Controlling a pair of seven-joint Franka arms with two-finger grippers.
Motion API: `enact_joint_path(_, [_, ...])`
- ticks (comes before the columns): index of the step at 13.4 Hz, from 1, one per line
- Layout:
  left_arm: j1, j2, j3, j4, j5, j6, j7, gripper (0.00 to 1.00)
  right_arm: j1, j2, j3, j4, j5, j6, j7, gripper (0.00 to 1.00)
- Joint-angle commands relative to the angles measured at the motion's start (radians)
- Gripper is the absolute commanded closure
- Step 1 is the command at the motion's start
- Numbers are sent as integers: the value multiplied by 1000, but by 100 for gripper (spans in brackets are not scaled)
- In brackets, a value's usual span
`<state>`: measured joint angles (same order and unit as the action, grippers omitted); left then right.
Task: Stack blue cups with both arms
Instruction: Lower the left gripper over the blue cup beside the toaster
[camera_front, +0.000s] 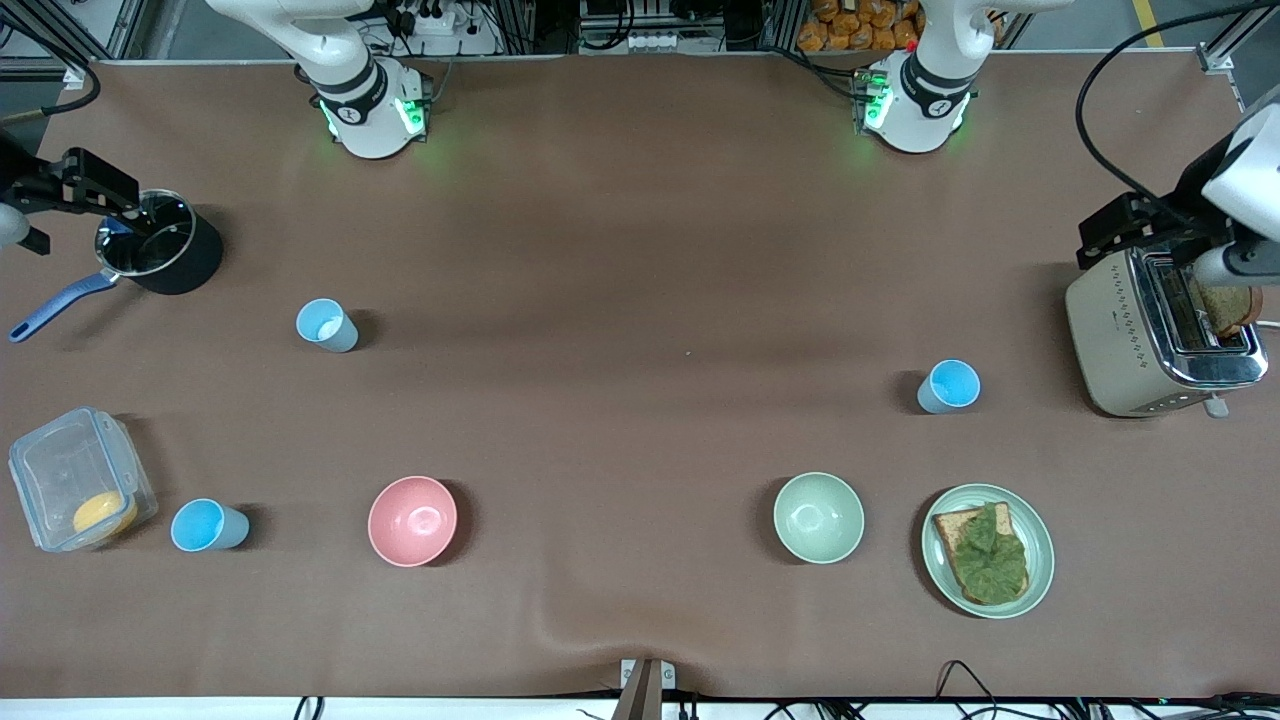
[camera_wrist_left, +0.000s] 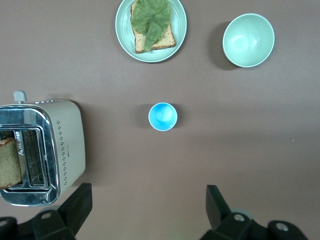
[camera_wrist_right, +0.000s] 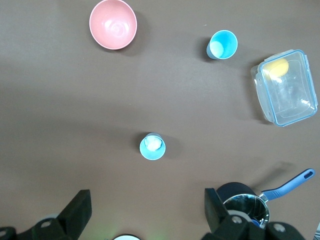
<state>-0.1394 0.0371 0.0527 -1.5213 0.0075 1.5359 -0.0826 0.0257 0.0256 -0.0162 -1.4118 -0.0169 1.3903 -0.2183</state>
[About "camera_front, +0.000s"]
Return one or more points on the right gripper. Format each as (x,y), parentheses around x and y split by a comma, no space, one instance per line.
(22,184)

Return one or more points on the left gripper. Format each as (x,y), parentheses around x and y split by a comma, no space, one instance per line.
(1182,216)

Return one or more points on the blue plastic cup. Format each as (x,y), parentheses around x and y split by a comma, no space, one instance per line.
(952,384)
(198,526)

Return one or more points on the blue cup pale inside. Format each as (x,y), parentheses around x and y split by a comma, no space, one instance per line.
(322,322)

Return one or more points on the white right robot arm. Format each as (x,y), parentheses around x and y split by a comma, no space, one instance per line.
(360,110)

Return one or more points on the beige chrome toaster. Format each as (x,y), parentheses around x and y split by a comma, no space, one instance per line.
(1110,340)

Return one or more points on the dark bread slice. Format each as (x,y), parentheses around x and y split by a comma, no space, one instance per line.
(1230,310)

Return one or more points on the clear plastic container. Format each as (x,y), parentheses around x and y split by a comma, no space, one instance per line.
(70,465)

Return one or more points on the yellow round food piece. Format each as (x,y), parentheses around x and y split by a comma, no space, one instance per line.
(103,514)

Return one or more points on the pale green plate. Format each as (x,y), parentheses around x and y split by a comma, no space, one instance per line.
(1040,545)

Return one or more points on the brown bread slice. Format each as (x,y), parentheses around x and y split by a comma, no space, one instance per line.
(948,525)

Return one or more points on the green lettuce leaf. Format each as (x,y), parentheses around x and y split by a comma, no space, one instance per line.
(990,560)

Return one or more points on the bag of orange buns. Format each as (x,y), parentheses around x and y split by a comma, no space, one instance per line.
(850,25)

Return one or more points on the white power strip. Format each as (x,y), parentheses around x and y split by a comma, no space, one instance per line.
(430,22)

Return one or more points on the pale green bowl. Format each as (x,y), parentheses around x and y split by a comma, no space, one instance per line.
(818,517)

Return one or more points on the pink bowl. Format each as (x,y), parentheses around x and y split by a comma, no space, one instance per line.
(412,520)

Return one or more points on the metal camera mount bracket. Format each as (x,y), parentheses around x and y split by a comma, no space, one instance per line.
(645,685)

